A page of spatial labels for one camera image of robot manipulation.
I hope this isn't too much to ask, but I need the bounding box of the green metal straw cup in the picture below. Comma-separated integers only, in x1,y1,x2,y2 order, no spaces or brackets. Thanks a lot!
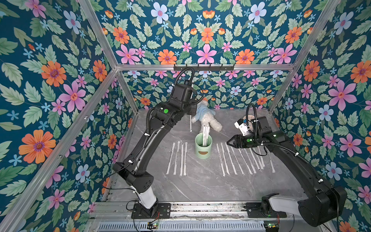
195,133,213,160

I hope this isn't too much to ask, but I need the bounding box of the thirteenth white straw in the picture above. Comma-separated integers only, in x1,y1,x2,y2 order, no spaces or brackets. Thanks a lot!
180,143,184,176

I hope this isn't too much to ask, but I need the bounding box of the fourteenth white straw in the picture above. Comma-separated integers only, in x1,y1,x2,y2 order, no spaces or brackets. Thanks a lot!
173,141,180,175

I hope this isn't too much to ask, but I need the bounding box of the twelfth white straw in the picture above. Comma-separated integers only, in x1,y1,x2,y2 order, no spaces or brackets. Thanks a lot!
166,143,175,175

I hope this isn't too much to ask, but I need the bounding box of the eleventh white straw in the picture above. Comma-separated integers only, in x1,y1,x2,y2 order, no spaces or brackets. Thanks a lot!
183,142,188,176

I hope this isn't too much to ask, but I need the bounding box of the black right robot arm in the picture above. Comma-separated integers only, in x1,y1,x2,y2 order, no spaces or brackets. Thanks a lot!
227,117,347,227

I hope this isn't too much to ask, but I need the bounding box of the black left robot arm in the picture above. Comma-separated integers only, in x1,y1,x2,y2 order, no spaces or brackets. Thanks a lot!
113,81,197,214

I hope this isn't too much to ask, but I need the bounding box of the bundle of wrapped straws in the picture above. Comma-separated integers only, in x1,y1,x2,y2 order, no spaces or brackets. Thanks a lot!
203,125,210,147

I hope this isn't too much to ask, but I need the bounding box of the white teddy bear blue shirt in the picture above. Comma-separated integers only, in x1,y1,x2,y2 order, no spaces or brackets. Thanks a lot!
191,98,222,133

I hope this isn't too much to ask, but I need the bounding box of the beige round alarm clock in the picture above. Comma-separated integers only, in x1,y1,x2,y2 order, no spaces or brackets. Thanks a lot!
243,115,256,122

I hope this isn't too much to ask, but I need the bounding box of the black wall hook rail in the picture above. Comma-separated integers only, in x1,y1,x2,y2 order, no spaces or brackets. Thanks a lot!
173,64,235,72

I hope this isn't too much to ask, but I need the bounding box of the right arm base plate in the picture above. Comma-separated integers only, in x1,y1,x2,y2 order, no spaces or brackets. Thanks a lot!
244,202,287,218

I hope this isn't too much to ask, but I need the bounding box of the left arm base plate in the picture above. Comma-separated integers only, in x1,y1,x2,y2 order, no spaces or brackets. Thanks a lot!
131,203,172,219

